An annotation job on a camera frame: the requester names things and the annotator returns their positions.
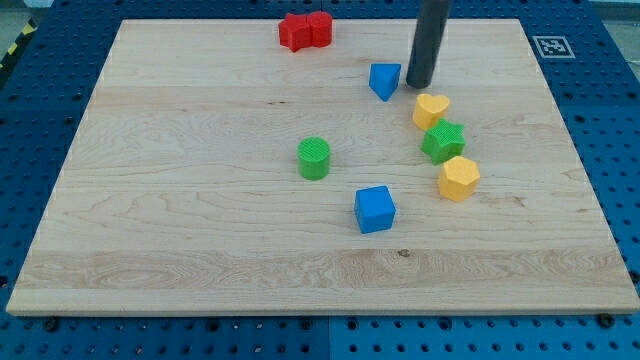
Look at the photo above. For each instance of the blue triangle block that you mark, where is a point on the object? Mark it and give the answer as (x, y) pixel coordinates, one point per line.
(384, 79)

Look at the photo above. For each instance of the green star block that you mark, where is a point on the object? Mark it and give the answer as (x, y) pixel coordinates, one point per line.
(443, 141)

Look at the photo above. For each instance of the red star block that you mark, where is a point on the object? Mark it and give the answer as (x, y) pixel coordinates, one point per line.
(295, 32)

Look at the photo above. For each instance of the green cylinder block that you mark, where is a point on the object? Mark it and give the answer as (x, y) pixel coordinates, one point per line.
(313, 155)

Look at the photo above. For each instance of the blue cube block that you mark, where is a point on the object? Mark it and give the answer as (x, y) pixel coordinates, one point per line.
(374, 209)

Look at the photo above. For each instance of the light wooden board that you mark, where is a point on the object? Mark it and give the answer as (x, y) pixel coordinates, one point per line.
(181, 195)

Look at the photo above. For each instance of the yellow heart block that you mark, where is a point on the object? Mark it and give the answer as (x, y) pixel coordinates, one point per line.
(428, 109)

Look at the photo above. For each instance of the yellow hexagon block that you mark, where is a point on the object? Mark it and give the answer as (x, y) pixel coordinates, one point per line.
(458, 178)

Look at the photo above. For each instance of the red cylinder block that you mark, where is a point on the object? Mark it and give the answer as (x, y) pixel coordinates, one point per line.
(321, 27)

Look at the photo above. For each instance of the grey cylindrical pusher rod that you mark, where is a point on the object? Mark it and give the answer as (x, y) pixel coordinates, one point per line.
(430, 26)

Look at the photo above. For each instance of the white fiducial marker tag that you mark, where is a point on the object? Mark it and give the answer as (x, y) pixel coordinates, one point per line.
(553, 47)

